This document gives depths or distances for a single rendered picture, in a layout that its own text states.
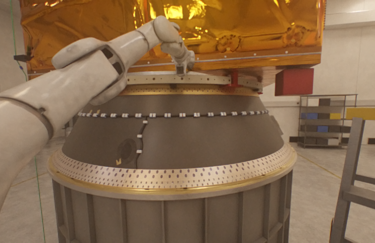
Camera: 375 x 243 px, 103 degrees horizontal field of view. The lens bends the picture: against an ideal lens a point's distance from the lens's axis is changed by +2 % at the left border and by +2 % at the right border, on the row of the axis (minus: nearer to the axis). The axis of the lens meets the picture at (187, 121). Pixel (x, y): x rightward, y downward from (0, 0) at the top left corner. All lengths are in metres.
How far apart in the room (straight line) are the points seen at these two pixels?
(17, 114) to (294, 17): 1.02
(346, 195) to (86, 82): 0.85
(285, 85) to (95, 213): 1.21
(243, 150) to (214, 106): 0.30
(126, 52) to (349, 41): 8.02
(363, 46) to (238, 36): 7.60
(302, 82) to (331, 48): 6.82
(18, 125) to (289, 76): 1.02
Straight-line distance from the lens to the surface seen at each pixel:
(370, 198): 0.83
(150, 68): 1.02
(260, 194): 0.99
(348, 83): 7.96
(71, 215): 1.19
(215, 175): 0.77
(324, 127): 6.99
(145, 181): 0.76
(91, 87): 0.30
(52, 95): 0.28
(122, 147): 0.86
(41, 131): 0.25
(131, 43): 0.42
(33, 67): 1.66
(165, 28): 0.51
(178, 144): 0.77
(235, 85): 1.00
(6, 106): 0.25
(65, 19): 1.42
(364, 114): 0.85
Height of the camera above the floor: 1.53
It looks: 5 degrees down
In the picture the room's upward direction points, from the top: 1 degrees counter-clockwise
